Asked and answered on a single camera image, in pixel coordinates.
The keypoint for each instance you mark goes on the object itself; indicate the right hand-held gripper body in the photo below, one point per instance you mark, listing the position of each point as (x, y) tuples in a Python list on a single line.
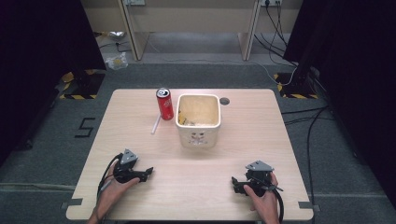
[(260, 168)]

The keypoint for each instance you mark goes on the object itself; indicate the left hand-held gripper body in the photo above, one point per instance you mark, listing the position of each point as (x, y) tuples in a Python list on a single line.
[(128, 157)]

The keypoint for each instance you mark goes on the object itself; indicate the white drinking straw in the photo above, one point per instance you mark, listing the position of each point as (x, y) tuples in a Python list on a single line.
[(155, 125)]

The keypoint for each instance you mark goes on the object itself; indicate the cream square bin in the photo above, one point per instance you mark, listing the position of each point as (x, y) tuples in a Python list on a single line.
[(199, 137)]

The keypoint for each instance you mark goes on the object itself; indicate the red soda can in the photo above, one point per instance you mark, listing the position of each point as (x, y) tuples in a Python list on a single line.
[(165, 105)]

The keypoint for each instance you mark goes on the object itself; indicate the person's right hand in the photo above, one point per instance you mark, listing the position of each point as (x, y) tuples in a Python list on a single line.
[(266, 205)]

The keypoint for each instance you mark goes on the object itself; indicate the person's left hand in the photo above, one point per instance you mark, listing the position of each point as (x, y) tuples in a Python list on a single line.
[(113, 191)]

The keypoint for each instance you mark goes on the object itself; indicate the grey tape strip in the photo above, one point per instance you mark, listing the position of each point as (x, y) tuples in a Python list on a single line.
[(306, 204), (74, 202)]

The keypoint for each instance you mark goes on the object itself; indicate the grey table grommet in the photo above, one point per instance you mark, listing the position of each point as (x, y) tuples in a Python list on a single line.
[(224, 101)]

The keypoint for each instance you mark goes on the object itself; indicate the black stand base hazard tape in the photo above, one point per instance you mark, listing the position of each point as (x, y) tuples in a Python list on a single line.
[(88, 84), (295, 88)]

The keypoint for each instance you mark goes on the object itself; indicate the clear plastic bag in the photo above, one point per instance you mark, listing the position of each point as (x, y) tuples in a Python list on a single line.
[(116, 61)]

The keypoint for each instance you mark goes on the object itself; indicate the crumpled silver foil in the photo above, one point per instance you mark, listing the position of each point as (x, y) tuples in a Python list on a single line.
[(115, 34)]

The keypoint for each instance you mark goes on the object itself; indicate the black curtain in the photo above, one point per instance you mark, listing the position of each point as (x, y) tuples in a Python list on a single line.
[(37, 62), (358, 77)]

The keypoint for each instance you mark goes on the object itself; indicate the white wall socket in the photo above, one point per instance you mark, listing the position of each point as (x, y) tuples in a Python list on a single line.
[(271, 2)]

